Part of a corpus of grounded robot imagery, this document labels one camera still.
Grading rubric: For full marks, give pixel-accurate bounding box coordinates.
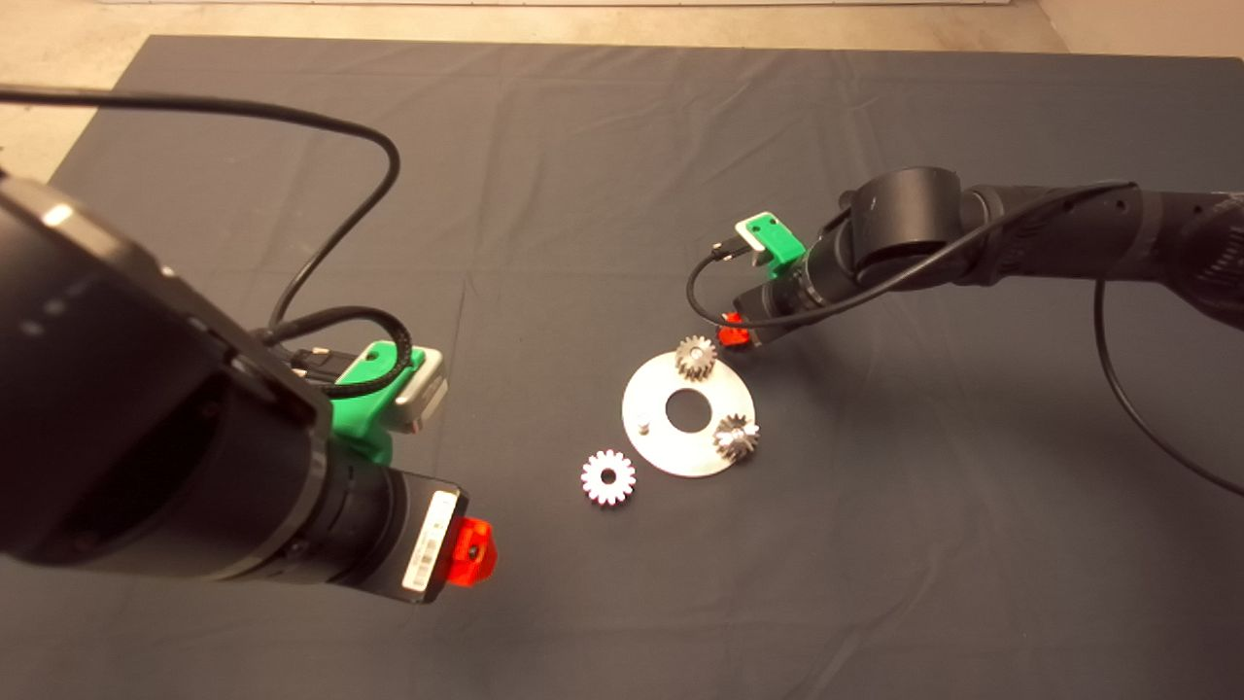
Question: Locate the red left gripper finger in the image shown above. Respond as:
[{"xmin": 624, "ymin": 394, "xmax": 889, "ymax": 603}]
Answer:
[{"xmin": 451, "ymin": 518, "xmax": 499, "ymax": 589}]

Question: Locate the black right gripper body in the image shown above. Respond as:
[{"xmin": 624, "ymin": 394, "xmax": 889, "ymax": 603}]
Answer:
[{"xmin": 736, "ymin": 277, "xmax": 812, "ymax": 346}]

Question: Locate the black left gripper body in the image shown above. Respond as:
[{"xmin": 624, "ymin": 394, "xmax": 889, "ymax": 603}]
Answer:
[{"xmin": 371, "ymin": 470, "xmax": 469, "ymax": 605}]

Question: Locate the large bright steel gear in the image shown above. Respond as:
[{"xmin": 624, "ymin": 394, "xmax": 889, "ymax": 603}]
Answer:
[{"xmin": 581, "ymin": 449, "xmax": 638, "ymax": 507}]

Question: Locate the small steel gear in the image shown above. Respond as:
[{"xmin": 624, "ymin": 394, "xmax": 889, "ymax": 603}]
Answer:
[
  {"xmin": 674, "ymin": 335, "xmax": 718, "ymax": 381},
  {"xmin": 714, "ymin": 413, "xmax": 761, "ymax": 461}
]

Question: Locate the round metal plate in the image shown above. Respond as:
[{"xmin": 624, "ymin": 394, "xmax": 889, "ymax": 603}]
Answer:
[{"xmin": 622, "ymin": 352, "xmax": 756, "ymax": 478}]

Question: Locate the dark grey table cloth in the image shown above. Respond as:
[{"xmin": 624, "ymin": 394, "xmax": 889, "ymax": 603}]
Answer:
[{"xmin": 0, "ymin": 36, "xmax": 1244, "ymax": 700}]

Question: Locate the green right camera mount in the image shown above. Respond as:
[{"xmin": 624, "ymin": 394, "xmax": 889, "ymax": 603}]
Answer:
[{"xmin": 748, "ymin": 216, "xmax": 808, "ymax": 278}]

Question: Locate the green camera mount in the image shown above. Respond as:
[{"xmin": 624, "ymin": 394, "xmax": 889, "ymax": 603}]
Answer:
[
  {"xmin": 748, "ymin": 216, "xmax": 808, "ymax": 278},
  {"xmin": 326, "ymin": 342, "xmax": 426, "ymax": 466}
]

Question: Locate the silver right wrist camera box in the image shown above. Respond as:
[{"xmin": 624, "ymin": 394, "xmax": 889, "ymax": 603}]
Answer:
[{"xmin": 734, "ymin": 211, "xmax": 778, "ymax": 256}]

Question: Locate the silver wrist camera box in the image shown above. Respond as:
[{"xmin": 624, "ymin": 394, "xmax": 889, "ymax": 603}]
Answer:
[
  {"xmin": 392, "ymin": 350, "xmax": 450, "ymax": 436},
  {"xmin": 734, "ymin": 211, "xmax": 778, "ymax": 256}
]

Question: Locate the green left camera mount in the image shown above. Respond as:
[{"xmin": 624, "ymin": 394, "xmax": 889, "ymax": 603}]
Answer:
[{"xmin": 326, "ymin": 342, "xmax": 426, "ymax": 466}]

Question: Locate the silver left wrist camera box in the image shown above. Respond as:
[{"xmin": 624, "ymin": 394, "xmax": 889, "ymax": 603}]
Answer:
[{"xmin": 392, "ymin": 350, "xmax": 450, "ymax": 436}]

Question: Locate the braided black left arm cable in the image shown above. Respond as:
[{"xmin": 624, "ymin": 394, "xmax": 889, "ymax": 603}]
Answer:
[{"xmin": 255, "ymin": 306, "xmax": 414, "ymax": 398}]

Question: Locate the braided black arm cable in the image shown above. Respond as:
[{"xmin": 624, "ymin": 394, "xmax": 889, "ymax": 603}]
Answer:
[
  {"xmin": 255, "ymin": 306, "xmax": 414, "ymax": 398},
  {"xmin": 1171, "ymin": 199, "xmax": 1244, "ymax": 327}
]

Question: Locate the braided black right arm cable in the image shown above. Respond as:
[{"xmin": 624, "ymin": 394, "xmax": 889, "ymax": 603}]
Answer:
[{"xmin": 1171, "ymin": 199, "xmax": 1244, "ymax": 327}]

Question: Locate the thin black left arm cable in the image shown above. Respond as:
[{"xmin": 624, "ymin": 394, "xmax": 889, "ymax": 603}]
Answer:
[{"xmin": 0, "ymin": 86, "xmax": 401, "ymax": 332}]

